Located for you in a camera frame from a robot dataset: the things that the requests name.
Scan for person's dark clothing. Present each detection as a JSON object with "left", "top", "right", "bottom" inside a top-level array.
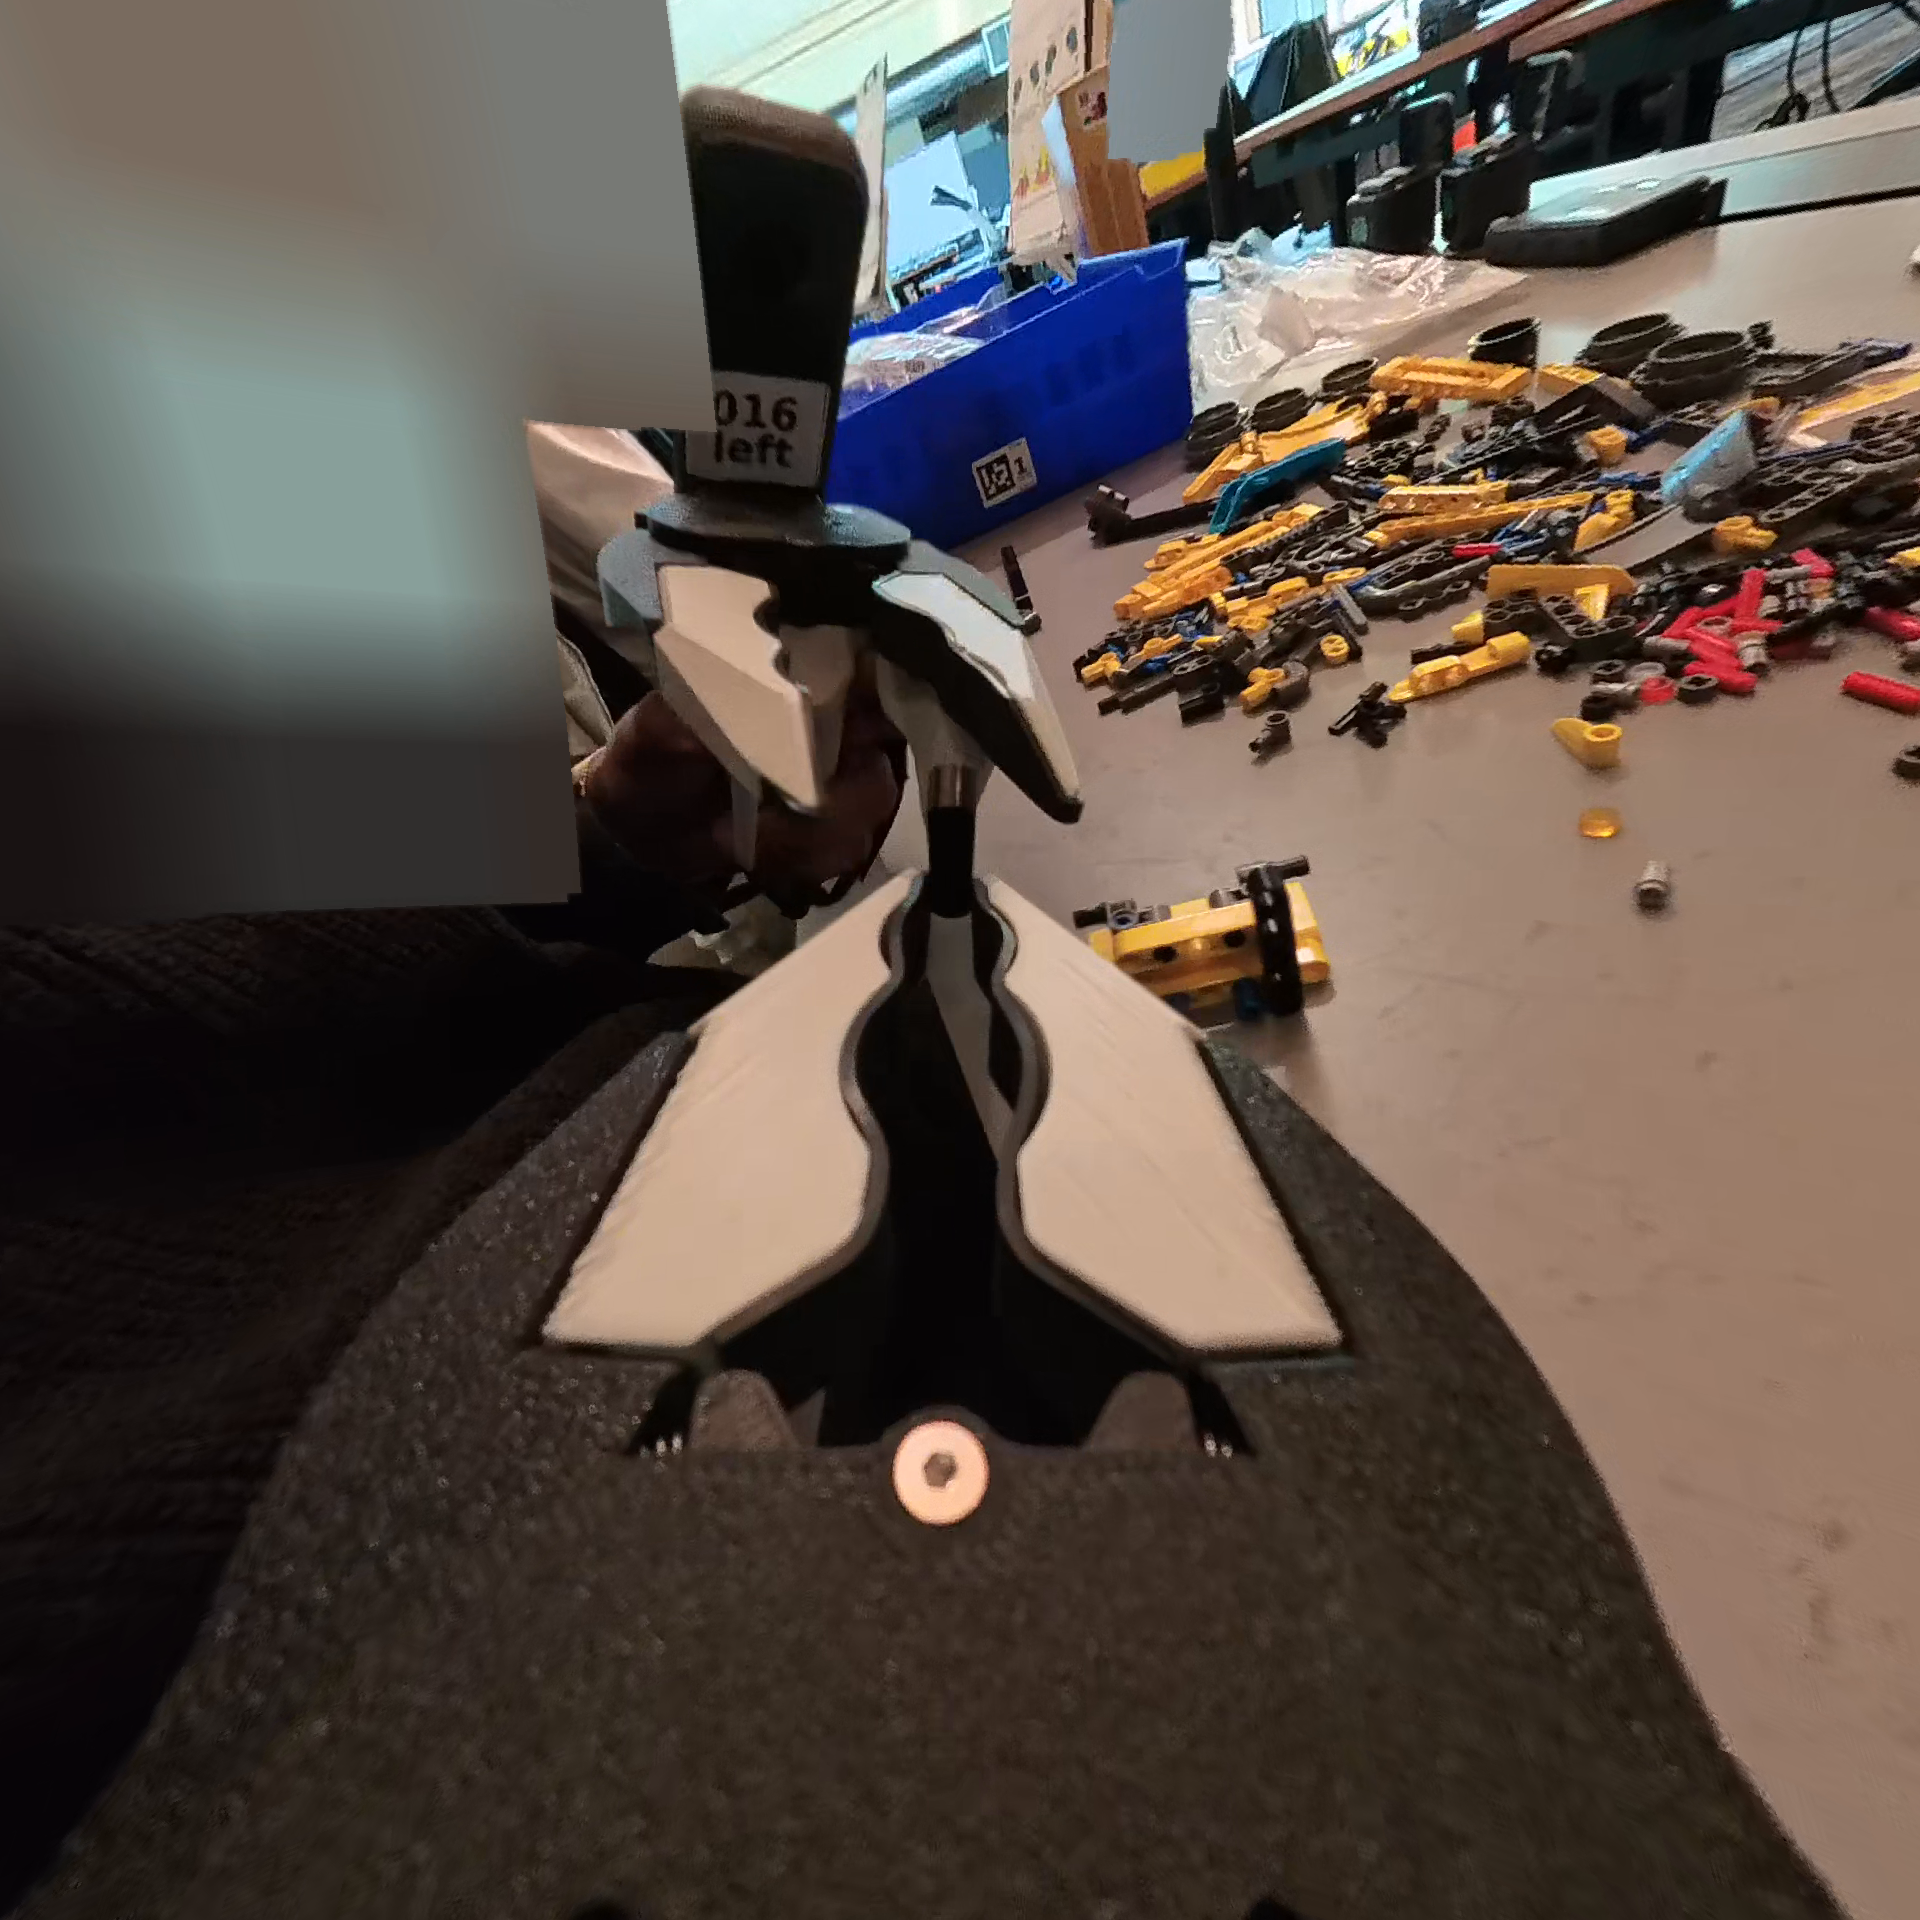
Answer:
[{"left": 0, "top": 899, "right": 751, "bottom": 1863}]

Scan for yellow brick assembly grey connectors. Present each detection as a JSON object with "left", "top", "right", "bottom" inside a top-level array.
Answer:
[{"left": 1067, "top": 856, "right": 1336, "bottom": 1024}]

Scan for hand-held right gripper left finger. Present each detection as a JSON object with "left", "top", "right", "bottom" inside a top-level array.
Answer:
[{"left": 539, "top": 871, "right": 919, "bottom": 1358}]

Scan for clear plastic bag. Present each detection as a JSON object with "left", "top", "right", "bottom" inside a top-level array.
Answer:
[{"left": 1188, "top": 232, "right": 1520, "bottom": 399}]

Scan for printed white paper box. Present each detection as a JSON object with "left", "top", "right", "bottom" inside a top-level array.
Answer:
[{"left": 1004, "top": 0, "right": 1121, "bottom": 270}]

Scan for black power adapter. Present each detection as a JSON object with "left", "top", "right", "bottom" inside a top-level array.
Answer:
[{"left": 1481, "top": 173, "right": 1730, "bottom": 270}]

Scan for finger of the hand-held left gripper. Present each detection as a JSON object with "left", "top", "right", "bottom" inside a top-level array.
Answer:
[
  {"left": 650, "top": 558, "right": 845, "bottom": 814},
  {"left": 873, "top": 570, "right": 1083, "bottom": 826}
]

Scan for black charger box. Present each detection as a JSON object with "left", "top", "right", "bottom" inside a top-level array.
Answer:
[
  {"left": 1346, "top": 165, "right": 1451, "bottom": 254},
  {"left": 1440, "top": 131, "right": 1532, "bottom": 254}
]

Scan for blue plastic bin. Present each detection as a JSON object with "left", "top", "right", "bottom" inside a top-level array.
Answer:
[{"left": 819, "top": 240, "right": 1198, "bottom": 553}]

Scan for pile of building brick pieces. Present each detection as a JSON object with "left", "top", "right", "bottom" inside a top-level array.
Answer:
[{"left": 1067, "top": 310, "right": 1920, "bottom": 752}]

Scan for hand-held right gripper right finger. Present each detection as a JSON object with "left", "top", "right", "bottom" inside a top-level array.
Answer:
[{"left": 974, "top": 877, "right": 1346, "bottom": 1367}]

